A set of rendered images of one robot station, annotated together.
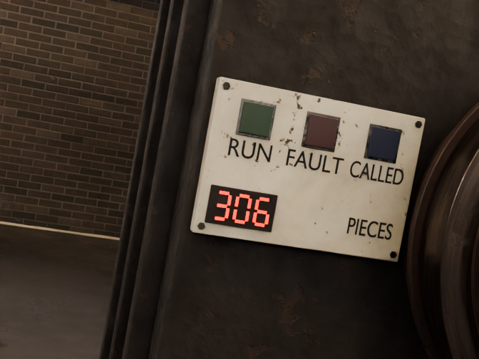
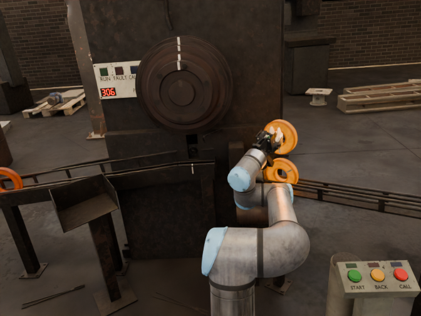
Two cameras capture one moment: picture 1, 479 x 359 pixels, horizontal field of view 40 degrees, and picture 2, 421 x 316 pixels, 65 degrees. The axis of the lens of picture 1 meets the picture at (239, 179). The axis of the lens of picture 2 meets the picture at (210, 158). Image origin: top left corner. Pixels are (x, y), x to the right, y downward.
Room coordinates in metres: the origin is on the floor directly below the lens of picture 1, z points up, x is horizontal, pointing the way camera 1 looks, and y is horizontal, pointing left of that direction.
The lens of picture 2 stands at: (-0.75, -1.02, 1.46)
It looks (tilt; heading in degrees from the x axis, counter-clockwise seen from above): 24 degrees down; 18
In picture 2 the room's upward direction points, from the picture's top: 5 degrees counter-clockwise
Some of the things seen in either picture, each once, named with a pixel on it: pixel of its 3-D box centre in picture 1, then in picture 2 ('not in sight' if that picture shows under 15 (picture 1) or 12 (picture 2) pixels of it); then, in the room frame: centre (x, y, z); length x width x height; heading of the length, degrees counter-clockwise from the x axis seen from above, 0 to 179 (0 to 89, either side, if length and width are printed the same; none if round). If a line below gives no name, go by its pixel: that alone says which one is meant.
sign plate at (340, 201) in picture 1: (310, 172); (121, 80); (0.79, -0.08, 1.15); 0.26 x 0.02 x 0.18; 103
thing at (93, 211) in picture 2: not in sight; (97, 248); (0.39, 0.00, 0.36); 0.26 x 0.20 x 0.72; 138
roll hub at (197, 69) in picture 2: not in sight; (181, 91); (0.66, -0.46, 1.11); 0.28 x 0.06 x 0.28; 103
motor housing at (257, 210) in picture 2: not in sight; (258, 242); (0.70, -0.79, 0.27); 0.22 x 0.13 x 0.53; 103
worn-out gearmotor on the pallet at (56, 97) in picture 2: not in sight; (57, 97); (3.92, 3.13, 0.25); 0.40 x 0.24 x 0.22; 13
